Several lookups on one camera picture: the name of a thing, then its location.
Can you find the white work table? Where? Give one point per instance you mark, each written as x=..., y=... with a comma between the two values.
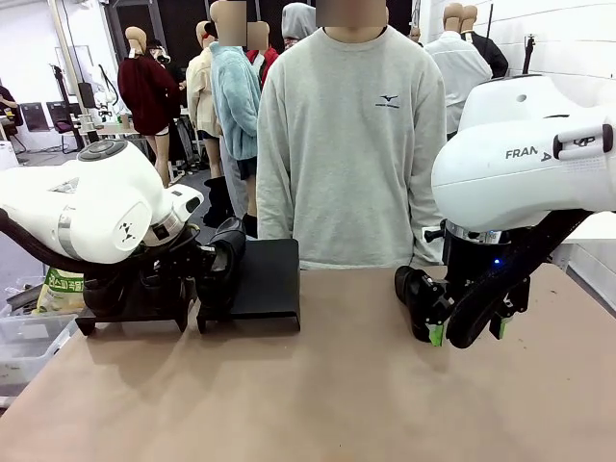
x=592, y=236

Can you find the black shoe stand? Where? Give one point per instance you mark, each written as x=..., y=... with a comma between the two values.
x=130, y=315
x=269, y=279

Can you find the black light stand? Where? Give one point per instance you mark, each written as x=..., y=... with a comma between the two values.
x=80, y=138

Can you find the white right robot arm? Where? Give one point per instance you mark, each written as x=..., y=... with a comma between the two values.
x=505, y=192

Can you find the yellow green snack bag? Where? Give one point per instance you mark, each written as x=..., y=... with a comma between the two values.
x=60, y=293

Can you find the figure in grey hoodie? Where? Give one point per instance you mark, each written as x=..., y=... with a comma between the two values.
x=298, y=24

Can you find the black shoe with white stuffing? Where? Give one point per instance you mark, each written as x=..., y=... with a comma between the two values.
x=216, y=289

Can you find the background person blurred face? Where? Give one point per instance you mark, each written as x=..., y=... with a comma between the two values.
x=416, y=36

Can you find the black boots pair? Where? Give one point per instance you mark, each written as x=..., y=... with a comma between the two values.
x=216, y=202

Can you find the mannequin in blue fleece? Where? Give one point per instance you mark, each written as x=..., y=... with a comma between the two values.
x=233, y=106

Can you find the mannequin in maroon sweater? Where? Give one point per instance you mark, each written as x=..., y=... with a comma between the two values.
x=144, y=96

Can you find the person in grey sweatshirt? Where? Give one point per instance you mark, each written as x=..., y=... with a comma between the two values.
x=351, y=168

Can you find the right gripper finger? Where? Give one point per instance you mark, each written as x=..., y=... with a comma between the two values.
x=517, y=298
x=438, y=308

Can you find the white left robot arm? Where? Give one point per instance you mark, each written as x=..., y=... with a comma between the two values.
x=96, y=202

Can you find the mannequin in beige jacket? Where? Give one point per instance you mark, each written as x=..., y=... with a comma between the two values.
x=197, y=91

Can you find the background person with cap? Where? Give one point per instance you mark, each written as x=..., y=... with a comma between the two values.
x=174, y=72

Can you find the mannequin in black jacket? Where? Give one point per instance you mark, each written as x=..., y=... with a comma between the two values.
x=495, y=58

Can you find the clear plastic bin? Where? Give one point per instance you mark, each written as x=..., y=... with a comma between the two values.
x=24, y=346

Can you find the seated person in black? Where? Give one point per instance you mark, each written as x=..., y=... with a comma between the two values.
x=6, y=98

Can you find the mannequin in red jacket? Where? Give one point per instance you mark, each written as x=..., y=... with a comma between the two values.
x=269, y=62

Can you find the black tripod with camera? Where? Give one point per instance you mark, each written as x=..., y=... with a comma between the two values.
x=529, y=58

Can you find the person's right forearm grey sleeve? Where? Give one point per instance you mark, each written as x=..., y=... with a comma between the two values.
x=274, y=207

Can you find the black office chair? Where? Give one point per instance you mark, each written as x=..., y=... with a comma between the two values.
x=34, y=115
x=61, y=118

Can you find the person's left forearm grey sleeve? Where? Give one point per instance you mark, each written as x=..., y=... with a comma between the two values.
x=426, y=226

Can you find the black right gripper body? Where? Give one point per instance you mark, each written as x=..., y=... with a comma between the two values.
x=471, y=260

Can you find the aluminium frame post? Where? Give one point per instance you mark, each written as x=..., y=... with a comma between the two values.
x=72, y=53

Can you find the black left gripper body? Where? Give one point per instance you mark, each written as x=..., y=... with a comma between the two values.
x=178, y=255

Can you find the mannequin in white shirt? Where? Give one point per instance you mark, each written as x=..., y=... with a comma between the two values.
x=457, y=62

